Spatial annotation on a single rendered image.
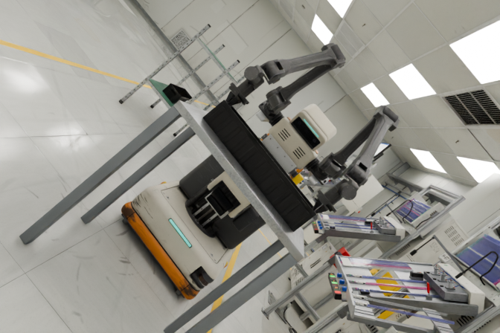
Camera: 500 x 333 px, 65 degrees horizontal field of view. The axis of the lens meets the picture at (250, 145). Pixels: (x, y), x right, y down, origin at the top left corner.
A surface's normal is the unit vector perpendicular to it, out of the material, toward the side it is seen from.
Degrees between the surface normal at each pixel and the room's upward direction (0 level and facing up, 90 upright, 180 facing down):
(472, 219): 90
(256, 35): 90
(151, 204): 90
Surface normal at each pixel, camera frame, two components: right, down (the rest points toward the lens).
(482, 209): -0.08, 0.05
